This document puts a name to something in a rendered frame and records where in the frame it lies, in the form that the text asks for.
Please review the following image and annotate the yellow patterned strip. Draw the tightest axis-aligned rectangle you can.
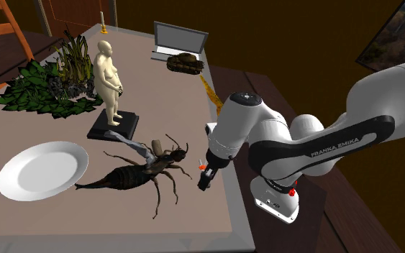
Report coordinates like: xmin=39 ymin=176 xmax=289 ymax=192
xmin=199 ymin=74 xmax=224 ymax=117

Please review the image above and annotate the brown winged insect figure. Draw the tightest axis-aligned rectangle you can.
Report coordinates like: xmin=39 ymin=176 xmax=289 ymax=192
xmin=74 ymin=130 xmax=194 ymax=220

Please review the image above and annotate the olive toy tank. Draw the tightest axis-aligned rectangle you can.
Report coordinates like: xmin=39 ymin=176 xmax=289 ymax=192
xmin=166 ymin=52 xmax=206 ymax=75

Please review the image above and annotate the grey open laptop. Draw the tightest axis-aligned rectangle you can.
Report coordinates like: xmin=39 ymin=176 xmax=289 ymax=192
xmin=150 ymin=21 xmax=209 ymax=64

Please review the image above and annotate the beige human statue black base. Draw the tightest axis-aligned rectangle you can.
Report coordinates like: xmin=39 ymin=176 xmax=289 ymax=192
xmin=86 ymin=40 xmax=140 ymax=143

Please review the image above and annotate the white round plate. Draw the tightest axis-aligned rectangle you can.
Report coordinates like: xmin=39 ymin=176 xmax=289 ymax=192
xmin=0 ymin=140 xmax=90 ymax=203

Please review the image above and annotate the tall grass-like plant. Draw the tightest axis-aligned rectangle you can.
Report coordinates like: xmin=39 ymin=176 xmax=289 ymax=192
xmin=49 ymin=29 xmax=96 ymax=100

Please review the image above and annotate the white candle yellow holder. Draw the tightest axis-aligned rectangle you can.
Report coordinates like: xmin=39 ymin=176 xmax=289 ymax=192
xmin=99 ymin=10 xmax=109 ymax=35

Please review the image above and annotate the green leafy plant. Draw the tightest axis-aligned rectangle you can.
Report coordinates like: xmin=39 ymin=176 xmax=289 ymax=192
xmin=0 ymin=58 xmax=104 ymax=120

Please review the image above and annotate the dark brown door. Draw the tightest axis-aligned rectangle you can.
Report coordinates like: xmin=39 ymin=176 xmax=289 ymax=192
xmin=35 ymin=0 xmax=119 ymax=38

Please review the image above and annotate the orange wooden chair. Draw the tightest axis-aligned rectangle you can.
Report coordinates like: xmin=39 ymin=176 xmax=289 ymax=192
xmin=0 ymin=0 xmax=35 ymax=104

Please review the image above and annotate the framed landscape wall picture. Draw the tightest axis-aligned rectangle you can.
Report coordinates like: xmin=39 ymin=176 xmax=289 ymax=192
xmin=355 ymin=0 xmax=405 ymax=73

